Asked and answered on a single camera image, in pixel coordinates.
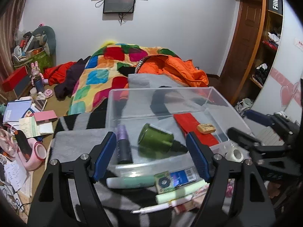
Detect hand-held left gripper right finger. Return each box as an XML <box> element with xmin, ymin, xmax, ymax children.
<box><xmin>186</xmin><ymin>132</ymin><xmax>276</xmax><ymax>227</ymax></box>

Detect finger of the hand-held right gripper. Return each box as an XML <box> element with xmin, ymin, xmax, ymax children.
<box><xmin>244</xmin><ymin>110</ymin><xmax>294</xmax><ymax>133</ymax></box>
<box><xmin>227</xmin><ymin>127</ymin><xmax>293</xmax><ymax>154</ymax></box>

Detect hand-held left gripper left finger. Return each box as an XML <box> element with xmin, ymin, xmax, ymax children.
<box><xmin>28</xmin><ymin>131</ymin><xmax>117</xmax><ymax>227</ymax></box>

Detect white tape roll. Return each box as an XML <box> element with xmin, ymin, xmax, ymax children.
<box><xmin>225</xmin><ymin>147</ymin><xmax>244</xmax><ymax>163</ymax></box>

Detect mint green tube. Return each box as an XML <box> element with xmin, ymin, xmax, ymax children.
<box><xmin>106</xmin><ymin>175</ymin><xmax>158</xmax><ymax>189</ymax></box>

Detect light green tube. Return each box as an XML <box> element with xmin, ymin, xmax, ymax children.
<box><xmin>155</xmin><ymin>179</ymin><xmax>210</xmax><ymax>204</ymax></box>

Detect clear plastic storage box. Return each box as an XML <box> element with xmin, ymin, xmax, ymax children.
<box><xmin>104</xmin><ymin>87</ymin><xmax>252</xmax><ymax>178</ymax></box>

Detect white pen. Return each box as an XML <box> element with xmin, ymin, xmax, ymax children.
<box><xmin>131</xmin><ymin>202</ymin><xmax>176</xmax><ymax>214</ymax></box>

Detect purple and black bottle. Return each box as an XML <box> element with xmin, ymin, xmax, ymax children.
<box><xmin>115</xmin><ymin>124</ymin><xmax>133</xmax><ymax>164</ymax></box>

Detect blue packet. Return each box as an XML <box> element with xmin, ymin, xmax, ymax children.
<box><xmin>169</xmin><ymin>167</ymin><xmax>200</xmax><ymax>187</ymax></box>

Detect tan eraser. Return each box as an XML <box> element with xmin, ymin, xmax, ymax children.
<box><xmin>197</xmin><ymin>123</ymin><xmax>216</xmax><ymax>133</ymax></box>

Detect flat red box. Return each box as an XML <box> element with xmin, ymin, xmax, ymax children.
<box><xmin>173</xmin><ymin>113</ymin><xmax>219</xmax><ymax>147</ymax></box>

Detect green bottle with black cap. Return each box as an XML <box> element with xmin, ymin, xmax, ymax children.
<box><xmin>138</xmin><ymin>123</ymin><xmax>188</xmax><ymax>159</ymax></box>

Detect white board with pink hearts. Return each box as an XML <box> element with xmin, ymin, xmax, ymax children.
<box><xmin>251</xmin><ymin>0</ymin><xmax>303</xmax><ymax>128</ymax></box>

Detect wooden shelf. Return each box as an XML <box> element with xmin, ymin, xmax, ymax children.
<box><xmin>250</xmin><ymin>0</ymin><xmax>284</xmax><ymax>95</ymax></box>

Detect pink tape dispenser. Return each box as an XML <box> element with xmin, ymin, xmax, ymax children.
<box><xmin>18</xmin><ymin>138</ymin><xmax>46</xmax><ymax>171</ymax></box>

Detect pink box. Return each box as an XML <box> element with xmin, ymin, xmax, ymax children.
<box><xmin>33</xmin><ymin>111</ymin><xmax>58</xmax><ymax>125</ymax></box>

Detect colourful patchwork quilt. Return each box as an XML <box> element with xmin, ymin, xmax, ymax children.
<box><xmin>67</xmin><ymin>41</ymin><xmax>183</xmax><ymax>116</ymax></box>

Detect pale green book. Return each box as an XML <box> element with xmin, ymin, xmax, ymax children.
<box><xmin>19</xmin><ymin>117</ymin><xmax>41</xmax><ymax>139</ymax></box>

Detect black and orange tool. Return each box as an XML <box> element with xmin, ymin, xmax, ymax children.
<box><xmin>15</xmin><ymin>130</ymin><xmax>32</xmax><ymax>162</ymax></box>

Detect dark phone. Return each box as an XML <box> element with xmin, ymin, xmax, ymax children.
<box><xmin>33</xmin><ymin>99</ymin><xmax>48</xmax><ymax>111</ymax></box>

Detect wooden door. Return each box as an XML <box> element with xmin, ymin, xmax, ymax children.
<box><xmin>220</xmin><ymin>0</ymin><xmax>267</xmax><ymax>78</ymax></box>

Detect dark purple cloth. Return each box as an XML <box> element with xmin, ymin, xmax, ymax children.
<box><xmin>54</xmin><ymin>56</ymin><xmax>91</xmax><ymax>99</ymax></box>

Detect orange padded jacket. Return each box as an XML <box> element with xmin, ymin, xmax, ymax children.
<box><xmin>119</xmin><ymin>54</ymin><xmax>210</xmax><ymax>100</ymax></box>

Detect white papers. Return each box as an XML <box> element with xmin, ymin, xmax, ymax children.
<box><xmin>0</xmin><ymin>159</ymin><xmax>29</xmax><ymax>192</ymax></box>

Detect red cloth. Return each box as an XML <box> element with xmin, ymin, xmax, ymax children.
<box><xmin>43</xmin><ymin>61</ymin><xmax>77</xmax><ymax>86</ymax></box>

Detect blue notebook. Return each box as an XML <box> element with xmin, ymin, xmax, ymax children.
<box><xmin>3</xmin><ymin>100</ymin><xmax>32</xmax><ymax>124</ymax></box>

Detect pink rabbit toy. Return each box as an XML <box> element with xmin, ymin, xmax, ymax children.
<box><xmin>30</xmin><ymin>61</ymin><xmax>44</xmax><ymax>86</ymax></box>

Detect yellow pillow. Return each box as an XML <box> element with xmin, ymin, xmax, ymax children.
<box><xmin>102</xmin><ymin>40</ymin><xmax>119</xmax><ymax>49</ymax></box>

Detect black sign box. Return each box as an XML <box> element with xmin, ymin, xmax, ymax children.
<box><xmin>268</xmin><ymin>0</ymin><xmax>284</xmax><ymax>15</ymax></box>

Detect green box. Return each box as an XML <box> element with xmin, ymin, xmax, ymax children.
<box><xmin>13</xmin><ymin>48</ymin><xmax>54</xmax><ymax>73</ymax></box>

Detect long red box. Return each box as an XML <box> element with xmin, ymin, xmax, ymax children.
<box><xmin>2</xmin><ymin>66</ymin><xmax>29</xmax><ymax>93</ymax></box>

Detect brown curtain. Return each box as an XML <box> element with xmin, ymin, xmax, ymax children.
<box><xmin>0</xmin><ymin>0</ymin><xmax>38</xmax><ymax>104</ymax></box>

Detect small wall monitor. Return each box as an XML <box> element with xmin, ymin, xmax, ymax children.
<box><xmin>103</xmin><ymin>0</ymin><xmax>136</xmax><ymax>14</ymax></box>

